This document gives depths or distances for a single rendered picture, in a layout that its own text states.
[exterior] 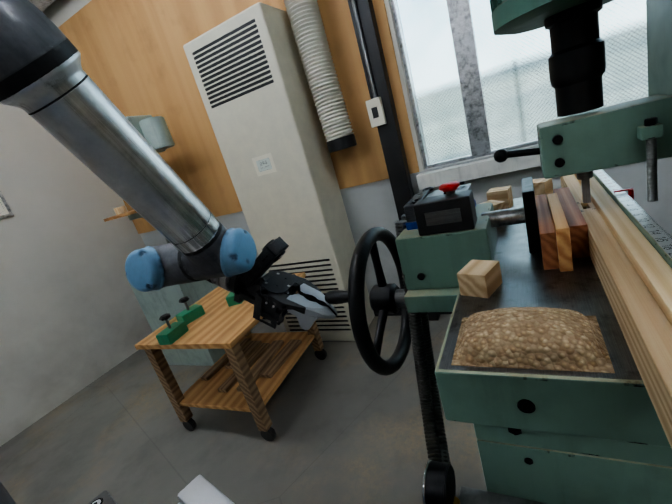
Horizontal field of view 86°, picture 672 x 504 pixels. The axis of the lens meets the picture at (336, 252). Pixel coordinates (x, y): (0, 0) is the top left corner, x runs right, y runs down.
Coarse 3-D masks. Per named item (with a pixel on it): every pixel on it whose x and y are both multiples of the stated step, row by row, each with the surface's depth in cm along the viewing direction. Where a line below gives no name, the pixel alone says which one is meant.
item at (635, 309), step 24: (576, 192) 59; (600, 216) 47; (600, 240) 41; (600, 264) 39; (624, 264) 35; (624, 288) 31; (624, 312) 30; (648, 312) 27; (624, 336) 31; (648, 336) 25; (648, 360) 24; (648, 384) 25
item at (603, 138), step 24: (648, 96) 46; (552, 120) 51; (576, 120) 45; (600, 120) 44; (624, 120) 43; (552, 144) 47; (576, 144) 46; (600, 144) 45; (624, 144) 44; (552, 168) 48; (576, 168) 47; (600, 168) 46
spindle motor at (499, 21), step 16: (496, 0) 43; (512, 0) 41; (528, 0) 40; (544, 0) 38; (560, 0) 38; (576, 0) 38; (608, 0) 44; (496, 16) 44; (512, 16) 42; (528, 16) 41; (544, 16) 42; (496, 32) 47; (512, 32) 47
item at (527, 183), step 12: (528, 180) 53; (528, 192) 48; (528, 204) 48; (492, 216) 54; (504, 216) 53; (516, 216) 52; (528, 216) 49; (528, 228) 49; (528, 240) 50; (540, 252) 50
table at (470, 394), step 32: (512, 256) 52; (448, 288) 55; (512, 288) 44; (544, 288) 42; (576, 288) 40; (608, 320) 34; (448, 352) 36; (608, 352) 30; (448, 384) 34; (480, 384) 32; (512, 384) 31; (544, 384) 30; (576, 384) 28; (608, 384) 27; (640, 384) 26; (448, 416) 35; (480, 416) 34; (512, 416) 32; (544, 416) 31; (576, 416) 30; (608, 416) 28; (640, 416) 27
